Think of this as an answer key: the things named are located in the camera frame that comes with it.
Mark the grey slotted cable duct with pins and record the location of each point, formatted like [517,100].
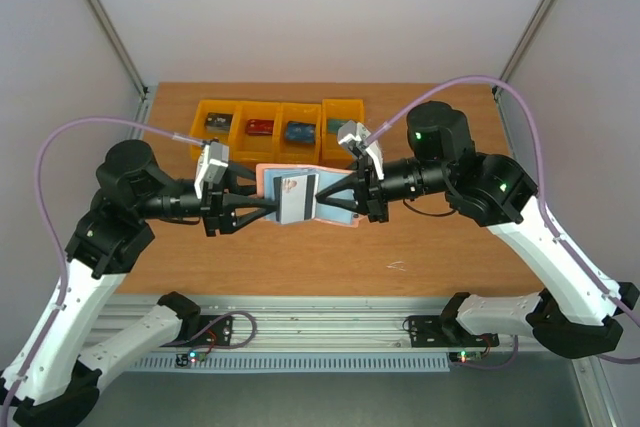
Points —
[281,363]

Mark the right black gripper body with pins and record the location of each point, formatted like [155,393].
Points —
[371,193]

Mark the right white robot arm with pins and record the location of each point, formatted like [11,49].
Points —
[573,316]

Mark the right green circuit board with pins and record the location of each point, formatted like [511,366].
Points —
[465,356]

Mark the yellow bin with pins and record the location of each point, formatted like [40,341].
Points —
[297,153]
[331,153]
[206,106]
[256,149]

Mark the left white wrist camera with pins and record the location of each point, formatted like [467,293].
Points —
[211,166]

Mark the red card stack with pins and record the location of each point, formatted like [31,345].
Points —
[259,127]

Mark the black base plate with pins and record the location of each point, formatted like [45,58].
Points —
[206,330]
[429,331]

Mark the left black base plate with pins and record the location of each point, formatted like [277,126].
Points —
[206,330]

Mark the green circuit board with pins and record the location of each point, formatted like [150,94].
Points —
[191,358]
[465,356]

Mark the blue card stack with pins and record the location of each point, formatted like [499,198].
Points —
[300,132]

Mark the left green circuit board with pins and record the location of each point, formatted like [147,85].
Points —
[191,358]

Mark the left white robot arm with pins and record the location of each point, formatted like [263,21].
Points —
[56,380]

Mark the teal card stack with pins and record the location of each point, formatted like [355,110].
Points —
[333,125]

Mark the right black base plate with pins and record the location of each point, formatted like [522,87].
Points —
[429,331]

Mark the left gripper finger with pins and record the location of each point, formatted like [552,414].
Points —
[239,211]
[240,179]

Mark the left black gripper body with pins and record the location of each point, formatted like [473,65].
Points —
[212,208]

